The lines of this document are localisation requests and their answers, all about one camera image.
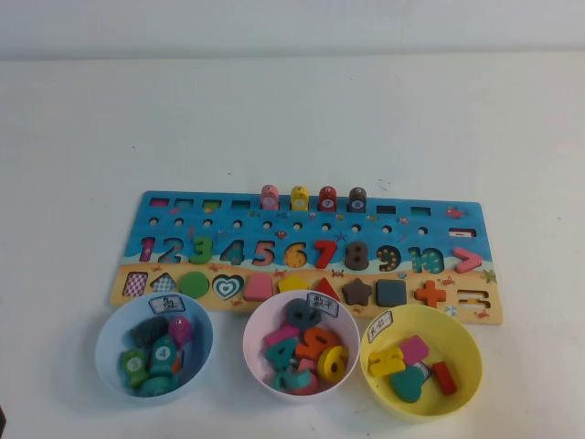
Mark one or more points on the pink fish peg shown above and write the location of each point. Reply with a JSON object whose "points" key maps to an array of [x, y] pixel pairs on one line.
{"points": [[269, 199]]}

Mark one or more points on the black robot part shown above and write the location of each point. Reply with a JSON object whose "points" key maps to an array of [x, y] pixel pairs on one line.
{"points": [[2, 417]]}

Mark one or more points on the red fish peg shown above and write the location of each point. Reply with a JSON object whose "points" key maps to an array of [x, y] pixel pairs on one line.
{"points": [[327, 200]]}

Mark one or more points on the teal wooden number piece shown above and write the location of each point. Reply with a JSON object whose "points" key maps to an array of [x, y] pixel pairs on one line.
{"points": [[279, 380]]}

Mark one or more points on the dark grey wooden square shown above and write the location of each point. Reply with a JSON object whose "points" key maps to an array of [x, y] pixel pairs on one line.
{"points": [[391, 292]]}

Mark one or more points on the pink wooden number one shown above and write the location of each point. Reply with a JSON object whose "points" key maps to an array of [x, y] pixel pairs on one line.
{"points": [[279, 337]]}

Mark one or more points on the white label with fish character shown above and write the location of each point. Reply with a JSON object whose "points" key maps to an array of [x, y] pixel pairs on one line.
{"points": [[165, 304]]}

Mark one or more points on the yellow plastic bowl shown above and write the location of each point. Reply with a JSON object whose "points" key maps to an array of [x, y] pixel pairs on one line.
{"points": [[466, 361]]}

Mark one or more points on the red wooden rectangle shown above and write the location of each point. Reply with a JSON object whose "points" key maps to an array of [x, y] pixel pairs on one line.
{"points": [[444, 378]]}

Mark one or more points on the brown fish peg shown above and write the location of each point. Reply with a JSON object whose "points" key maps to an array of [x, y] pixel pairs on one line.
{"points": [[357, 201]]}

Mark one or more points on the magenta wooden fish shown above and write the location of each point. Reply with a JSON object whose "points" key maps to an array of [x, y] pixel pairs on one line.
{"points": [[179, 331]]}

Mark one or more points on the white handwritten tilted label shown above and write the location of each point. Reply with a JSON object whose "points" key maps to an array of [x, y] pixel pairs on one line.
{"points": [[379, 327]]}

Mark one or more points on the orange wooden plus sign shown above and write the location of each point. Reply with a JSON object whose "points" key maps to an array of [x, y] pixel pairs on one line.
{"points": [[430, 293]]}

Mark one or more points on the red wooden triangle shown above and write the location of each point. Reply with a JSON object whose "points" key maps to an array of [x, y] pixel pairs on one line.
{"points": [[331, 290]]}

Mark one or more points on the magenta wooden diamond piece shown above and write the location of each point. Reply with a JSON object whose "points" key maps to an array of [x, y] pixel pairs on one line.
{"points": [[415, 350]]}

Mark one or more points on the pale pink plastic bowl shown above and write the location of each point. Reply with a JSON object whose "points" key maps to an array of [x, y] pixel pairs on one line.
{"points": [[253, 338]]}

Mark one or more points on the green wooden circle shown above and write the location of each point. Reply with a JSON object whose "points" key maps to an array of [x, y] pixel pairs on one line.
{"points": [[195, 284]]}

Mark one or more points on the brown wooden number eight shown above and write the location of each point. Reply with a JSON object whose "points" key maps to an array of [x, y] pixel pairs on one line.
{"points": [[356, 256]]}

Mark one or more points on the orange wooden fish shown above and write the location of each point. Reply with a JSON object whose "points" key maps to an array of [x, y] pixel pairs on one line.
{"points": [[177, 361]]}

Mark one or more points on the teal fish with number four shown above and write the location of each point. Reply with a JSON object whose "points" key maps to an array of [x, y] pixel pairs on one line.
{"points": [[162, 354]]}

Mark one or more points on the colourful wooden puzzle board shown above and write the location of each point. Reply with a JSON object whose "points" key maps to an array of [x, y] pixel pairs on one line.
{"points": [[251, 231]]}

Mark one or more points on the white blue patterned piece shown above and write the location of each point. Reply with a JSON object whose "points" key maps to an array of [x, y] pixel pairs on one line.
{"points": [[426, 369]]}

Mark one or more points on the dark grey wooden fish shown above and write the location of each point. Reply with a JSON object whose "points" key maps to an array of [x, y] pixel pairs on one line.
{"points": [[148, 331]]}

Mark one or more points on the red wooden number seven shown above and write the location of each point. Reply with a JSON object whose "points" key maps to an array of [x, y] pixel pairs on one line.
{"points": [[325, 245]]}

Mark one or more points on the teal wooden fish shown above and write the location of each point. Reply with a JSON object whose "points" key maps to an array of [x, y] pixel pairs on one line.
{"points": [[157, 387]]}

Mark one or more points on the teal wooden heart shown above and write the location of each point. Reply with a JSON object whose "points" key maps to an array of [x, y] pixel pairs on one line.
{"points": [[407, 384]]}

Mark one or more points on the pink wooden trapezoid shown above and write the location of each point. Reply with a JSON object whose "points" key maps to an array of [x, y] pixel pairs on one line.
{"points": [[259, 288]]}

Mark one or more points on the yellow wooden pentagon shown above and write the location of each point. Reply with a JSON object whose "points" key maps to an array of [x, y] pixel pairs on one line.
{"points": [[292, 284]]}

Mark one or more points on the yellow wooden number six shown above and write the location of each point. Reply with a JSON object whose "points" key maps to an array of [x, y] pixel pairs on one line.
{"points": [[343, 354]]}

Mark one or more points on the orange wooden number five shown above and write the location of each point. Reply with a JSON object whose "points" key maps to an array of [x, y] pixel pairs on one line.
{"points": [[315, 351]]}

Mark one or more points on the white label with two characters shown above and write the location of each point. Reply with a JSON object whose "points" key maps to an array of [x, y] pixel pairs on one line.
{"points": [[322, 302]]}

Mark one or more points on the green fish with number three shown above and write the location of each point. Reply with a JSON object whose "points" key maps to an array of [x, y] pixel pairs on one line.
{"points": [[133, 364]]}

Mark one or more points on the teal wooden number four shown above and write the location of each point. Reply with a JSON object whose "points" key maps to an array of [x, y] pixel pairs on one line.
{"points": [[279, 356]]}

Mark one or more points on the green wooden number three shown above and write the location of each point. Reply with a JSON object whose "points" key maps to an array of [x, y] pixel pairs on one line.
{"points": [[206, 256]]}

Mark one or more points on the brown wooden star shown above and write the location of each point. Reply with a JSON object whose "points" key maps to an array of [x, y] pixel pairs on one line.
{"points": [[357, 292]]}

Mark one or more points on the light blue plastic bowl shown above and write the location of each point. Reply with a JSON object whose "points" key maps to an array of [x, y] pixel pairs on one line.
{"points": [[107, 347]]}

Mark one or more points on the pink wooden greater-than sign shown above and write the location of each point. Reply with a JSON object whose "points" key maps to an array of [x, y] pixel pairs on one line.
{"points": [[475, 260]]}

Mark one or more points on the yellow fish peg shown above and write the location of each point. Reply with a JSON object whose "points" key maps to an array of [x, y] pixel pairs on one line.
{"points": [[300, 199]]}

